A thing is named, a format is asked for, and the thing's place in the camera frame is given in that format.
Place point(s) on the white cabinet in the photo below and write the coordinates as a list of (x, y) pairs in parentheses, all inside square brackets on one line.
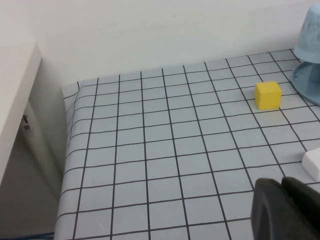
[(17, 95)]

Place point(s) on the grid pattern tablecloth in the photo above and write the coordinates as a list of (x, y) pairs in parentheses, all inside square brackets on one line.
[(162, 150)]

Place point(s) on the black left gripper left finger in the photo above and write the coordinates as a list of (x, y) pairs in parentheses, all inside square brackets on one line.
[(270, 215)]

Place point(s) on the blue cup stand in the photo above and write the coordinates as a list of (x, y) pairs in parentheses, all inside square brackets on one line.
[(306, 85)]

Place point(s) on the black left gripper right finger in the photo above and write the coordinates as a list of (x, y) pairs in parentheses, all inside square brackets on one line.
[(307, 215)]

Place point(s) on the yellow foam cube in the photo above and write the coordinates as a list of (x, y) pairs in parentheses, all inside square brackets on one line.
[(268, 96)]

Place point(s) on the light blue plastic cup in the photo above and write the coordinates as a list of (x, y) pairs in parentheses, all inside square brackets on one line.
[(308, 35)]

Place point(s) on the white foam cube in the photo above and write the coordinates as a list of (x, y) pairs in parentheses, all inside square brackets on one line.
[(313, 163)]

